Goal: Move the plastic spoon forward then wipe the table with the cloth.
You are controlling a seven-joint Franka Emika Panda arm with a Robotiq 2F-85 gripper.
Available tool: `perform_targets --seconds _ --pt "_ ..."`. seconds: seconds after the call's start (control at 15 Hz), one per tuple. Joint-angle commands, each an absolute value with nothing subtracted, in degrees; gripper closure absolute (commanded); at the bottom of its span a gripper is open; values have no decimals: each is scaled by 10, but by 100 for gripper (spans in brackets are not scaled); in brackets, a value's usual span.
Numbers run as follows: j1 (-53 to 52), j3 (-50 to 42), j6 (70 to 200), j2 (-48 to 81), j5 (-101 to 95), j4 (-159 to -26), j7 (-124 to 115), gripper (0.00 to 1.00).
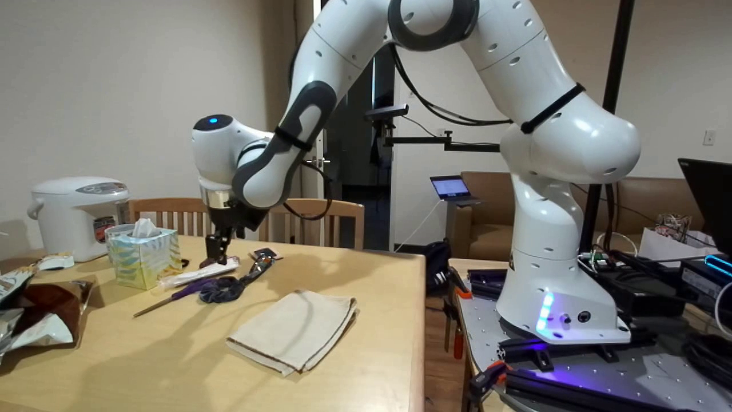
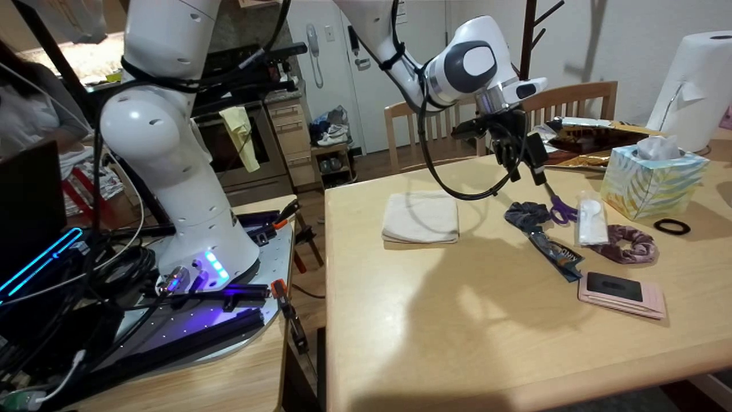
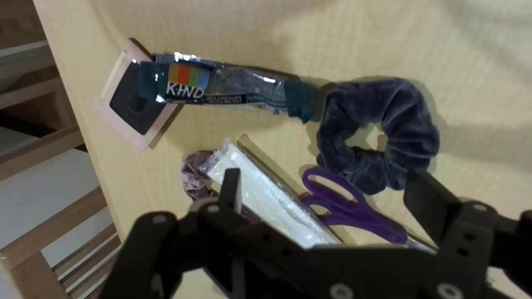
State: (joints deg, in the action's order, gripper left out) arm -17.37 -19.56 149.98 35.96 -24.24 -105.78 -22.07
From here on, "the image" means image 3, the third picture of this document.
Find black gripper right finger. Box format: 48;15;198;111
402;166;532;299

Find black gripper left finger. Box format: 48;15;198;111
98;166;362;299

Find maroon patterned scrunchie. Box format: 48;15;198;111
181;148;224;203

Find dark blue velvet scrunchie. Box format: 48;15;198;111
314;78;442;196

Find KIND snack bar wrapper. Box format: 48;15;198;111
131;51;321;123

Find pink framed small device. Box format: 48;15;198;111
99;37;184;151

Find wooden slat back chair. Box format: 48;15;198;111
0;0;131;299

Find purple handled scissors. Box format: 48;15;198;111
299;164;439;256

